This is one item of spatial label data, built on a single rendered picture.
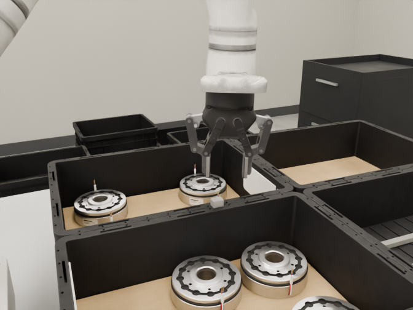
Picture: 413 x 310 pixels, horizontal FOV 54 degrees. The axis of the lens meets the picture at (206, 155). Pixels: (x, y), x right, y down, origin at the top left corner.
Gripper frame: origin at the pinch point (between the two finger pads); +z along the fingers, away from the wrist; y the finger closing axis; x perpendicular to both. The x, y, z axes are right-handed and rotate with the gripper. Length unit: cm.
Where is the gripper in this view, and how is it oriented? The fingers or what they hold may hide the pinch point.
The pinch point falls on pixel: (226, 168)
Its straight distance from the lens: 66.6
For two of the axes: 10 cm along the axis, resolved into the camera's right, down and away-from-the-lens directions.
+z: -0.2, 9.3, 3.7
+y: -10.0, -0.2, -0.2
